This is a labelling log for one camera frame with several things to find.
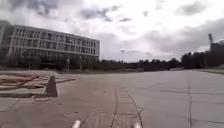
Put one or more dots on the row of dark trees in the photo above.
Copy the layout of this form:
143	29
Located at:
150	64

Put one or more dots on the grey paved plaza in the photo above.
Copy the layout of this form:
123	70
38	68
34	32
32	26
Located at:
160	96

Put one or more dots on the dark stone block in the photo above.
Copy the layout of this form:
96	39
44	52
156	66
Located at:
51	88

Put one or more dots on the large white multi-storey building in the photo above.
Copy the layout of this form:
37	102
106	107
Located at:
50	43

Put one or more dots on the robot's own part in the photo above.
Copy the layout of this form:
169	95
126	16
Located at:
76	124
137	125

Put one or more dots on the brown patterned ground bed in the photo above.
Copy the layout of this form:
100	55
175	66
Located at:
20	81

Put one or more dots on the construction crane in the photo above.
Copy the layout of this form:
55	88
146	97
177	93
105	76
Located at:
210	39

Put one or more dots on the dark building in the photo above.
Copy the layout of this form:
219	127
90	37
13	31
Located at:
218	51

